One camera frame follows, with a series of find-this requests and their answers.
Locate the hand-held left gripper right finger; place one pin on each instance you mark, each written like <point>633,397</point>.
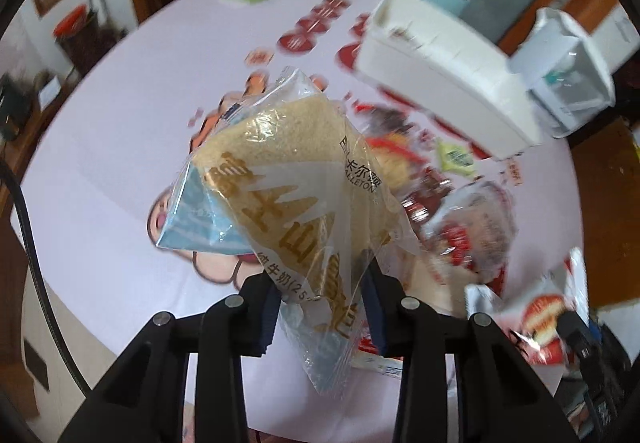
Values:
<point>375,320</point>

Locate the red plastic basin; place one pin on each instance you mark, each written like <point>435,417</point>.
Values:
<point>72,20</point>

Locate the clear cake packet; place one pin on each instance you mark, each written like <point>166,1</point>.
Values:
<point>470,228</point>

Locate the printed pink tablecloth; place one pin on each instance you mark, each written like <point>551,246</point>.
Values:
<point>125,123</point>

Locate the brown snack packet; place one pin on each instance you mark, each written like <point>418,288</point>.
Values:
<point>427,190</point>

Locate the red white snack packet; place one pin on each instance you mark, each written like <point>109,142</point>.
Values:
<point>395,133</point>

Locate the green snack packet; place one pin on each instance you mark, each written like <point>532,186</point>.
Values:
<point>455,157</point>

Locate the white plastic container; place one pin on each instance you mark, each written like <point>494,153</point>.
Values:
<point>565,48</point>

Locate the triangular sponge cake packet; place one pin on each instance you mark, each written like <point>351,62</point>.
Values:
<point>300,173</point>

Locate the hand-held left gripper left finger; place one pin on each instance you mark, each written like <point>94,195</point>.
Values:
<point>265,318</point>

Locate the white plastic storage box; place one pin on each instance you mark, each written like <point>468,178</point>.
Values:
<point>440,73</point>

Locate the red white cake packet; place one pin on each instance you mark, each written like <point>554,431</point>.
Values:
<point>540,318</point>

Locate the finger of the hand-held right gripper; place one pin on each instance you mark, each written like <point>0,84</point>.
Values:
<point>575,330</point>

